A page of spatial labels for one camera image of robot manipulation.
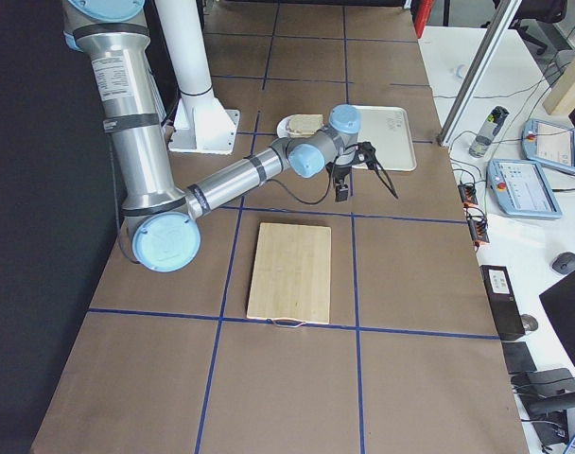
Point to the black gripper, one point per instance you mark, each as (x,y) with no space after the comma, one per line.
(339,171)

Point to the white bread slice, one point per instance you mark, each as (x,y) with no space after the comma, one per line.
(303,125)

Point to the white round plate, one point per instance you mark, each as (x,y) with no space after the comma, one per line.
(281,128)

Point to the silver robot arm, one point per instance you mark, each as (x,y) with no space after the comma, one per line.
(162,217)

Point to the cream bear tray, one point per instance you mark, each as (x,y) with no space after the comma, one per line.
(387,129)

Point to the wooden cutting board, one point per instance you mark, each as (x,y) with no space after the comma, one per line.
(291,279)

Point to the orange black connector block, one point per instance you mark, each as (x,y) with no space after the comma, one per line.
(475,217)

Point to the white mounting column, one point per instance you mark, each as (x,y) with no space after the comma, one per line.
(202,124)

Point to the clear water bottle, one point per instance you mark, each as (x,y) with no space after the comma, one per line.
(488,131)

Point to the near teach pendant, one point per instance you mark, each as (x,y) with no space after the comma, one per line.
(522,189)

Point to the teach pendant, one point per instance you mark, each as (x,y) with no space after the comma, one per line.
(549,144)
(522,189)

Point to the black box on desk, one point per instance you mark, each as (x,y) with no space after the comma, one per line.
(502,302)

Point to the far teach pendant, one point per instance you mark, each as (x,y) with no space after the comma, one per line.
(549,144)

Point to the black computer mouse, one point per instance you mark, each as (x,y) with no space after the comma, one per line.
(564,263)

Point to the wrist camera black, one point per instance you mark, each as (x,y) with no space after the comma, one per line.
(365,156)

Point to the aluminium frame post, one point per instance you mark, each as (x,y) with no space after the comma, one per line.
(504,15)

